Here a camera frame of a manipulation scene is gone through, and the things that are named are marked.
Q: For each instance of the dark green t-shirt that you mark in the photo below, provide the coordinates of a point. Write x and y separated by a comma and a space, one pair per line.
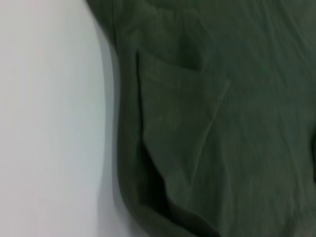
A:
222, 123

